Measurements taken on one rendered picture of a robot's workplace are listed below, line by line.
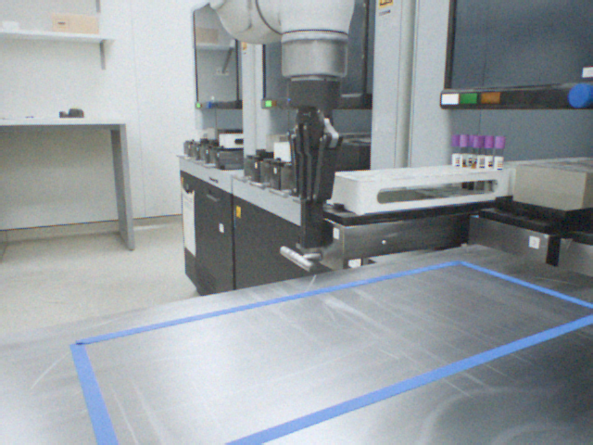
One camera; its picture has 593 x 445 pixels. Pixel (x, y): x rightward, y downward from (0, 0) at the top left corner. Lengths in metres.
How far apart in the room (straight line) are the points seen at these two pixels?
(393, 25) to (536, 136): 0.37
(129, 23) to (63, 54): 0.53
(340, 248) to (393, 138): 0.44
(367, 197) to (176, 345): 0.45
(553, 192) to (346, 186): 0.29
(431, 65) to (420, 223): 0.36
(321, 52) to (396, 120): 0.43
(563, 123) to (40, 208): 3.67
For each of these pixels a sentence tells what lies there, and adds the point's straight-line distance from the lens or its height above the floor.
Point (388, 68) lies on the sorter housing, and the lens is 1.11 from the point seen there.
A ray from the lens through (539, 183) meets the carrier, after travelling 0.81.
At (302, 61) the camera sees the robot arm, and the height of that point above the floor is 1.02.
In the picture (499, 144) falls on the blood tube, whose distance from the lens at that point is 0.89.
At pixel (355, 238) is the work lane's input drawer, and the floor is 0.79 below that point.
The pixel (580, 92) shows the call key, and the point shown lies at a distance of 0.74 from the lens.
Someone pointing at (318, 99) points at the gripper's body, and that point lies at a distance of 0.68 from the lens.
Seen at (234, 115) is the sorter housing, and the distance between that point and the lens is 2.57.
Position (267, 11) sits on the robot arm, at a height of 1.09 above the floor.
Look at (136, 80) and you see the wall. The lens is 4.18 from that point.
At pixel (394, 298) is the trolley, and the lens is 0.40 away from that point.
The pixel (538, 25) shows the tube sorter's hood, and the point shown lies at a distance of 0.83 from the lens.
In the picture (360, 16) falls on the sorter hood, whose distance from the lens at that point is 1.19.
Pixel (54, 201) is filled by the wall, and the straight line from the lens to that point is 4.19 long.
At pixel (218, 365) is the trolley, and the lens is 0.30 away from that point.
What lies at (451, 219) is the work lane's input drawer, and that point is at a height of 0.80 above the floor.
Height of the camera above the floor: 0.96
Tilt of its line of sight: 13 degrees down
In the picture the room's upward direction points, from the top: straight up
